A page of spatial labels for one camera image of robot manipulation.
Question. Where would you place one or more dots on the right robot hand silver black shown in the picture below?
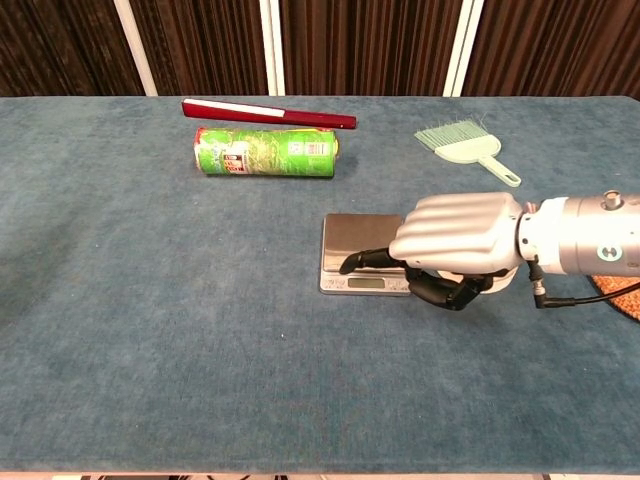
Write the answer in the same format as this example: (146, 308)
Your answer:
(455, 232)

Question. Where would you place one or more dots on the right robot arm blue silver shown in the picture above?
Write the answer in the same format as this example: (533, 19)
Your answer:
(580, 235)

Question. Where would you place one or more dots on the digital kitchen scale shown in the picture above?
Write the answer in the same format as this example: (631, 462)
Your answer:
(357, 235)

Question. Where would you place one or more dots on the mint green small brush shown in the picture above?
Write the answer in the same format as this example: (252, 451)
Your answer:
(467, 147)

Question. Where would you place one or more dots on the round woven brown coaster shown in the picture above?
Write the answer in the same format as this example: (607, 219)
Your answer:
(622, 297)

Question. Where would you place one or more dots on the green chips can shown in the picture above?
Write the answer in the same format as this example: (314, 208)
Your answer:
(265, 152)

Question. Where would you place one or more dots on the brown partition screen white frames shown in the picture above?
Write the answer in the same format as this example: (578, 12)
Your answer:
(360, 45)

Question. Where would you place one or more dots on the dark red white long box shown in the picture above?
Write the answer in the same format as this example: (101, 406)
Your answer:
(270, 114)

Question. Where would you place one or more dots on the blue table cloth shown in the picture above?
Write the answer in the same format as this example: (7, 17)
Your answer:
(175, 325)

